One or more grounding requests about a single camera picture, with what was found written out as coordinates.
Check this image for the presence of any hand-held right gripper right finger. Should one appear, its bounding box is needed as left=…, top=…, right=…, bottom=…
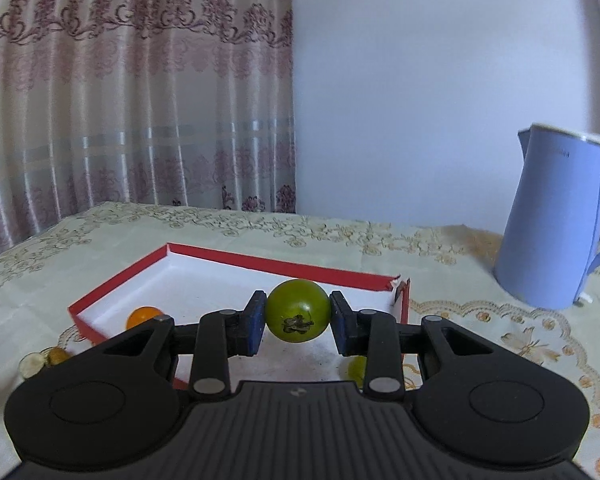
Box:
left=328, top=290, right=500, bottom=394

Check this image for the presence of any small green fruit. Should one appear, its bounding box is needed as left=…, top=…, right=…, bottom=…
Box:
left=349, top=355, right=369, bottom=387

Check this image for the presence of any cream floral tablecloth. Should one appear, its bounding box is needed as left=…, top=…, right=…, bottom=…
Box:
left=0, top=202, right=600, bottom=480

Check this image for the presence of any round green tomato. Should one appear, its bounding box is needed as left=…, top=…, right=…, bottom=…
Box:
left=265, top=279, right=332, bottom=345

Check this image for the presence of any shallow red cardboard box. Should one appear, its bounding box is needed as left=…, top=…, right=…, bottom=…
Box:
left=68, top=242, right=411, bottom=392

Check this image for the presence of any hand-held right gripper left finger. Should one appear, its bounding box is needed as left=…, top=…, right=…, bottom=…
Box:
left=101, top=290, right=269, bottom=395

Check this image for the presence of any small pale yellow fruit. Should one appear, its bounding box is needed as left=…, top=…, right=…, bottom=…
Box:
left=18, top=352, right=46, bottom=379

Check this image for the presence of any small olive yellow fruit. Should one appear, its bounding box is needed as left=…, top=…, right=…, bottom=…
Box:
left=45, top=347, right=74, bottom=367

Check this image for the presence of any small orange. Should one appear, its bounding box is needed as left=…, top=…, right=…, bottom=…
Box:
left=126, top=306, right=164, bottom=330

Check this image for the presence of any light blue electric kettle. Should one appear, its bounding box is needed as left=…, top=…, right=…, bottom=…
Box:
left=493, top=122, right=600, bottom=311

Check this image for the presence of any floral patterned curtain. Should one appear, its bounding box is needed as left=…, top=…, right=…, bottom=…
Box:
left=0, top=0, right=299, bottom=262

